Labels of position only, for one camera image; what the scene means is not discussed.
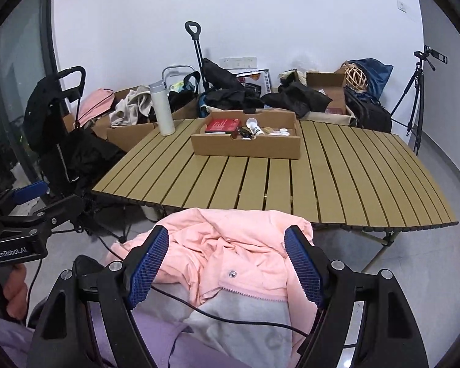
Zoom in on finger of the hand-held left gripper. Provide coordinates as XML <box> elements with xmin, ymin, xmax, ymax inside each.
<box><xmin>0</xmin><ymin>194</ymin><xmax>86</xmax><ymax>235</ymax></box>
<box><xmin>0</xmin><ymin>182</ymin><xmax>50</xmax><ymax>211</ymax></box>

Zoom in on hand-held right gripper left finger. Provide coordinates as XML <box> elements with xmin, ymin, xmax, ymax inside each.
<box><xmin>26</xmin><ymin>225</ymin><xmax>170</xmax><ymax>368</ymax></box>

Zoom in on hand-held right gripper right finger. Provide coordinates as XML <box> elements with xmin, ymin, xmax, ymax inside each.
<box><xmin>284</xmin><ymin>225</ymin><xmax>430</xmax><ymax>368</ymax></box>

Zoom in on white plastic bottle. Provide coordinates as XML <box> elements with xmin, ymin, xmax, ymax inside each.
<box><xmin>246</xmin><ymin>118</ymin><xmax>265</xmax><ymax>136</ymax></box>

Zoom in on person's left forearm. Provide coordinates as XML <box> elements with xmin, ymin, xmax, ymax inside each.
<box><xmin>0</xmin><ymin>312</ymin><xmax>37</xmax><ymax>368</ymax></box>

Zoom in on person's left hand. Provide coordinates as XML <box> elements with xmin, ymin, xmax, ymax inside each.
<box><xmin>0</xmin><ymin>264</ymin><xmax>28</xmax><ymax>320</ymax></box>

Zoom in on black clothing heap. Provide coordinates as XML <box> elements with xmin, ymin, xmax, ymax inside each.
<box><xmin>61</xmin><ymin>127</ymin><xmax>128</xmax><ymax>194</ymax></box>

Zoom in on light purple garment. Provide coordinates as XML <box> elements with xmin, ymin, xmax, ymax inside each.
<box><xmin>96</xmin><ymin>307</ymin><xmax>303</xmax><ymax>368</ymax></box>

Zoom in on pink jacket with grey lining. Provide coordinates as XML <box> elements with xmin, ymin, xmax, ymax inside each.
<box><xmin>107</xmin><ymin>208</ymin><xmax>316</xmax><ymax>358</ymax></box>

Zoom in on black folding cart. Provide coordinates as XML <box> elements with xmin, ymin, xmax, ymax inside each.
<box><xmin>23</xmin><ymin>66</ymin><xmax>87</xmax><ymax>186</ymax></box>

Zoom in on cardboard box with beige clothes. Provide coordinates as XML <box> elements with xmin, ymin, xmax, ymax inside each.
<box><xmin>106</xmin><ymin>121</ymin><xmax>163</xmax><ymax>153</ymax></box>

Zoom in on pink bag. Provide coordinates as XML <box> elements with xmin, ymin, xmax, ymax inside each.
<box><xmin>77</xmin><ymin>88</ymin><xmax>116</xmax><ymax>125</ymax></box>

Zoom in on beige clothes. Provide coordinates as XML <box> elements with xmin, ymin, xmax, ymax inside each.
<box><xmin>110</xmin><ymin>86</ymin><xmax>156</xmax><ymax>128</ymax></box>

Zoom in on glass door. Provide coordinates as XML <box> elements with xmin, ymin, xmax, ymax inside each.
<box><xmin>0</xmin><ymin>0</ymin><xmax>64</xmax><ymax>186</ymax></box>

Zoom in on cardboard box with pink bag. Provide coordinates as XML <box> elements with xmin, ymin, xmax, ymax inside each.
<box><xmin>63</xmin><ymin>86</ymin><xmax>148</xmax><ymax>133</ymax></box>

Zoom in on white thermos bottle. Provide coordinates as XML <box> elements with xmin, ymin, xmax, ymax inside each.
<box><xmin>149</xmin><ymin>80</ymin><xmax>176</xmax><ymax>136</ymax></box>

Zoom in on beige cloth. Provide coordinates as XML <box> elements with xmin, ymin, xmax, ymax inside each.
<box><xmin>302</xmin><ymin>109</ymin><xmax>358</xmax><ymax>128</ymax></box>

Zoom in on red book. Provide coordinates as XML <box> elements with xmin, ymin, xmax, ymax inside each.
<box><xmin>205</xmin><ymin>118</ymin><xmax>242</xmax><ymax>134</ymax></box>

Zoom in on black suitcase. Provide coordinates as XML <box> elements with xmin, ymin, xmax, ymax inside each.
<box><xmin>345</xmin><ymin>93</ymin><xmax>393</xmax><ymax>133</ymax></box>

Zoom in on black jacket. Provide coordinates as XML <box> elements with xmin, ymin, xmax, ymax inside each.
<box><xmin>261</xmin><ymin>81</ymin><xmax>332</xmax><ymax>118</ymax></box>

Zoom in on cardboard box with red label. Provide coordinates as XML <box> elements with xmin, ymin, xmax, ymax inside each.
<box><xmin>306</xmin><ymin>71</ymin><xmax>348</xmax><ymax>116</ymax></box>

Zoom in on green and blue bag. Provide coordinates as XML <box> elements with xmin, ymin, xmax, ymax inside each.
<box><xmin>168</xmin><ymin>72</ymin><xmax>209</xmax><ymax>117</ymax></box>

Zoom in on black clothes pile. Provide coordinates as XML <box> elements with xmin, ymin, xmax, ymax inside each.
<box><xmin>200</xmin><ymin>59</ymin><xmax>268</xmax><ymax>113</ymax></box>

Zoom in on printed product box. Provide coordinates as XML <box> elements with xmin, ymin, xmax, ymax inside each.
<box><xmin>230</xmin><ymin>69</ymin><xmax>272</xmax><ymax>95</ymax></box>

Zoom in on woven basket helmet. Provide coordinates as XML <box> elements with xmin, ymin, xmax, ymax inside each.
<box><xmin>344</xmin><ymin>63</ymin><xmax>370</xmax><ymax>92</ymax></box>

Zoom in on dark blue bag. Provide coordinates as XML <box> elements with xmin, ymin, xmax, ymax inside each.
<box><xmin>353</xmin><ymin>58</ymin><xmax>395</xmax><ymax>99</ymax></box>

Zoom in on black tripod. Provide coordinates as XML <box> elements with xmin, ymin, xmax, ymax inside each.
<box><xmin>390</xmin><ymin>45</ymin><xmax>449</xmax><ymax>156</ymax></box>

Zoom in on black cable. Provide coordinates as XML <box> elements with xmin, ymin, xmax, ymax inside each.
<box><xmin>23</xmin><ymin>259</ymin><xmax>45</xmax><ymax>320</ymax></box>
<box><xmin>152</xmin><ymin>284</ymin><xmax>312</xmax><ymax>340</ymax></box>

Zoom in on white metal frame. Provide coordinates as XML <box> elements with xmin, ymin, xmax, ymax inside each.
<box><xmin>162</xmin><ymin>65</ymin><xmax>200</xmax><ymax>93</ymax></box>

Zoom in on black trolley handle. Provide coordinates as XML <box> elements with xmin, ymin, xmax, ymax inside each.
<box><xmin>184</xmin><ymin>21</ymin><xmax>212</xmax><ymax>90</ymax></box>

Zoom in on white wall power strip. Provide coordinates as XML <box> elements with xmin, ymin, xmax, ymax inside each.
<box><xmin>219</xmin><ymin>57</ymin><xmax>258</xmax><ymax>69</ymax></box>

